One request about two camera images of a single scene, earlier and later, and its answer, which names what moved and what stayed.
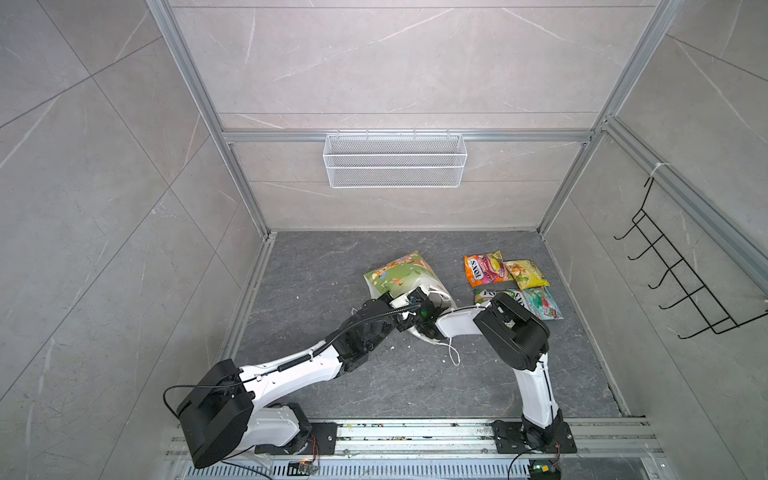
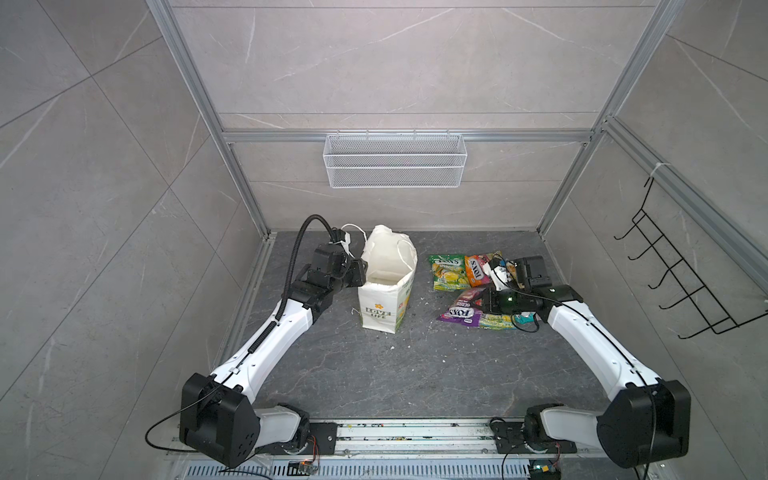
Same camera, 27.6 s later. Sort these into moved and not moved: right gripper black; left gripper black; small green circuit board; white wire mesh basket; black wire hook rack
Moved: left gripper black; right gripper black
Not moved: white wire mesh basket; small green circuit board; black wire hook rack
